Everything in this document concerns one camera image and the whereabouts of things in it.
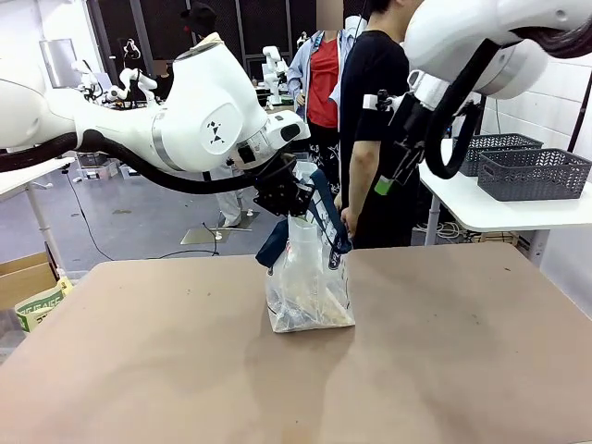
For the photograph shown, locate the person in black t-shirt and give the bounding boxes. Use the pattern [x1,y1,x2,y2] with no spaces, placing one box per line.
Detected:
[339,0,423,251]

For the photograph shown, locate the person's right hand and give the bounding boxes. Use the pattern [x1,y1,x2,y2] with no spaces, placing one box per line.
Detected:
[340,206,361,238]

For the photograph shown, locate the grey storage crate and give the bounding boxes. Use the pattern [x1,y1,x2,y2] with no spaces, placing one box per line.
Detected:
[76,152,110,168]

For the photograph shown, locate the grey framed wall panel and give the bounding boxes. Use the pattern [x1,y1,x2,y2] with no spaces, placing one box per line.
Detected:
[39,38,78,89]

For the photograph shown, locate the metal floor base plate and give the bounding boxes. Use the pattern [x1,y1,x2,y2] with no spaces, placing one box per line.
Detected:
[179,224,253,246]

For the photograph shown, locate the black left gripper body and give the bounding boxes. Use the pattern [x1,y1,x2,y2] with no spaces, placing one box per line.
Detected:
[252,154,302,219]

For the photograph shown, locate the person's right forearm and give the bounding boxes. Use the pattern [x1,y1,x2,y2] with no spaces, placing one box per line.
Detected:
[347,138,381,215]

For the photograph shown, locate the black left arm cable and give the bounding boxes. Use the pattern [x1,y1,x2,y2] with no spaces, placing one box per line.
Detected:
[0,129,263,195]

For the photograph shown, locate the clear shopping bag navy handles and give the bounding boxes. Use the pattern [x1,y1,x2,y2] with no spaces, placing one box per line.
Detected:
[255,161,356,335]

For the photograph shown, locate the green printed cardboard box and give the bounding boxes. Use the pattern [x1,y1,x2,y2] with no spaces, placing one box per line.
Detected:
[14,276,75,333]

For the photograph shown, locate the white cable coil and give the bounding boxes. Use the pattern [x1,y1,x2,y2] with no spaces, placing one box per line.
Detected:
[437,221,473,241]

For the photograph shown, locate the white work table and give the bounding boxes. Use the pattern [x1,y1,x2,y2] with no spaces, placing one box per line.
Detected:
[0,156,76,278]

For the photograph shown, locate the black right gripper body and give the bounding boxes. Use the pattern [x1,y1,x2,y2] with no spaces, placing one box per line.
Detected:
[387,91,437,156]

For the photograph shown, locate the plain cardboard box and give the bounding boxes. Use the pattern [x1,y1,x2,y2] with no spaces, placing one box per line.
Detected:
[0,252,60,312]

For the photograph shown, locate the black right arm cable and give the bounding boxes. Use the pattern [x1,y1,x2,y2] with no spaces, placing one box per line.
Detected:
[424,20,592,181]

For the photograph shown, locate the person in red top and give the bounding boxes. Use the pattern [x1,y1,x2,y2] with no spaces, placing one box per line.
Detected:
[287,28,347,207]

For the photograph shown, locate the black tripod stand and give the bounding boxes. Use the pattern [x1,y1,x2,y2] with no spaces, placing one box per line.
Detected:
[567,68,592,154]

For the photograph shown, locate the black floor cable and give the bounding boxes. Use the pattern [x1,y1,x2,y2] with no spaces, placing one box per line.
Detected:
[68,173,221,261]

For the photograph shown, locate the white side table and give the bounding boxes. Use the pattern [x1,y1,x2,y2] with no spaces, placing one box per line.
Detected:
[418,138,592,246]

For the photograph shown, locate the small cardboard box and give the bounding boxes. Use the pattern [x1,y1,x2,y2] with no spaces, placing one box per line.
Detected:
[480,229,520,245]

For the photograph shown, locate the person in cream jacket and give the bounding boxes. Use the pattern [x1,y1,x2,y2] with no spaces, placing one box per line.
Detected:
[179,2,245,228]

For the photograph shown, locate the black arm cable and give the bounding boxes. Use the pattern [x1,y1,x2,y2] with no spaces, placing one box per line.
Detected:
[424,20,592,181]
[0,129,263,195]

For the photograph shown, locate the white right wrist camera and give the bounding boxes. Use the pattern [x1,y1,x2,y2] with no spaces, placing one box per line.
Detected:
[363,90,399,112]

